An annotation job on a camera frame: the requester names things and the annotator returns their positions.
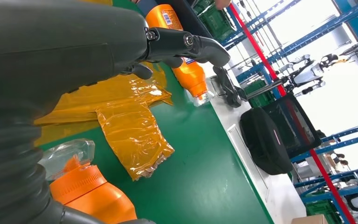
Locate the green plastic crate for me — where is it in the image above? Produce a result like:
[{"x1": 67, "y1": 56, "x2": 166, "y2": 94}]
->
[
  {"x1": 244, "y1": 79, "x2": 276, "y2": 108},
  {"x1": 305, "y1": 199, "x2": 343, "y2": 224},
  {"x1": 193, "y1": 0, "x2": 238, "y2": 43}
]

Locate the red metal pole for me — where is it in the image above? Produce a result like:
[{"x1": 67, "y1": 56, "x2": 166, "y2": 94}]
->
[{"x1": 228, "y1": 3, "x2": 357, "y2": 224}]

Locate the white humanoid robot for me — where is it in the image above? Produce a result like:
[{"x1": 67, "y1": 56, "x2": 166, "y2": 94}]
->
[{"x1": 277, "y1": 53, "x2": 340, "y2": 98}]

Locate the yellow plastic sheet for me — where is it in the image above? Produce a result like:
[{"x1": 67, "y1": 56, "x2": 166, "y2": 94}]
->
[{"x1": 34, "y1": 0, "x2": 175, "y2": 182}]

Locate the black mesh office chair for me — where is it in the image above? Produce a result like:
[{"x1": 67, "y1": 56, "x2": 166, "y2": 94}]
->
[{"x1": 261, "y1": 92, "x2": 322, "y2": 159}]

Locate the brown cardboard box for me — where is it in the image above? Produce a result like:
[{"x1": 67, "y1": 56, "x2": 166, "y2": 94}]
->
[{"x1": 291, "y1": 214, "x2": 329, "y2": 224}]

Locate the white table cable slot cover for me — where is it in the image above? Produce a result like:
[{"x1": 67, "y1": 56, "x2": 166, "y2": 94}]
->
[{"x1": 227, "y1": 123, "x2": 271, "y2": 203}]

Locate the white table with cable slot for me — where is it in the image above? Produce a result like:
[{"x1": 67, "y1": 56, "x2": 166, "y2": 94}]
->
[{"x1": 202, "y1": 62, "x2": 308, "y2": 224}]

